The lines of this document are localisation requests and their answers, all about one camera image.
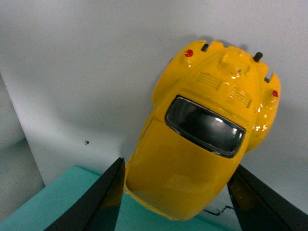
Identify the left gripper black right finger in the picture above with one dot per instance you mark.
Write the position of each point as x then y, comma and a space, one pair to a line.
260, 208

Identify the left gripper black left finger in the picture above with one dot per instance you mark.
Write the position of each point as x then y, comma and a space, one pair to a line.
98, 208

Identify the yellow beetle toy car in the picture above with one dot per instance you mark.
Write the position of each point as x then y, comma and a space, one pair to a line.
211, 105

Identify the turquoise storage box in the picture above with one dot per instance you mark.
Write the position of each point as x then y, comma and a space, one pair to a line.
53, 200

